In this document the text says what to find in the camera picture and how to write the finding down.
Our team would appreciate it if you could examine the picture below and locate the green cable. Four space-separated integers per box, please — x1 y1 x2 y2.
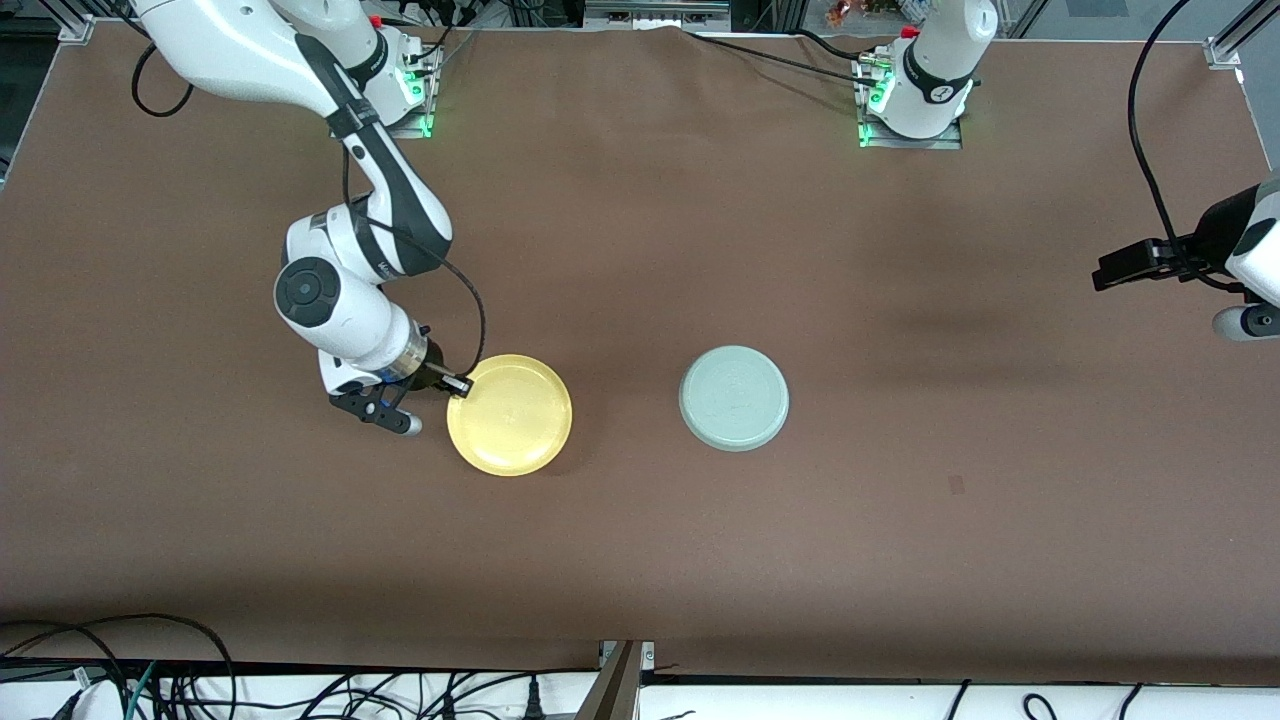
125 660 161 720

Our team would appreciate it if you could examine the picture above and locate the diagonal aluminium strut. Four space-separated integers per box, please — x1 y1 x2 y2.
1215 0 1280 56

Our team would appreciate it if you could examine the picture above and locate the brown table cover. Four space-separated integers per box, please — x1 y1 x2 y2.
0 18 1280 686

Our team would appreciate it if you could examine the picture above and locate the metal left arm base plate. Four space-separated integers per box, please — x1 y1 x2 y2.
855 55 966 151

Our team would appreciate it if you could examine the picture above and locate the black cable to arm base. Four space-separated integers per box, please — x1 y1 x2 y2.
685 28 886 89

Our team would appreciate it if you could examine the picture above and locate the yellow round plate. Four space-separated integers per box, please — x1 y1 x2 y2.
447 354 574 477

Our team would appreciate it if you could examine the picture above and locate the aluminium profile strut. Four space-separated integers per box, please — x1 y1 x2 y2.
575 640 656 720

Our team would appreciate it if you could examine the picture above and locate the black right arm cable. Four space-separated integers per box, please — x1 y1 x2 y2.
130 40 488 379

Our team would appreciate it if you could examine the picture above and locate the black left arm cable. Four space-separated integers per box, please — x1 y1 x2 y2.
1128 0 1251 293

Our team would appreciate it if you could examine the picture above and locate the aluminium frame bar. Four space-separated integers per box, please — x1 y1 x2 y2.
585 0 731 31

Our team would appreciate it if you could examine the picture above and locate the black looping cable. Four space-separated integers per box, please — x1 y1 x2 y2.
0 613 238 720

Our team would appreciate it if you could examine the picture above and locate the pale green round plate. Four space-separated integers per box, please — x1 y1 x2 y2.
679 345 790 453

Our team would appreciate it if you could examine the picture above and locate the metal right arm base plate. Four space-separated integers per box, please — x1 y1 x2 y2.
330 45 441 139

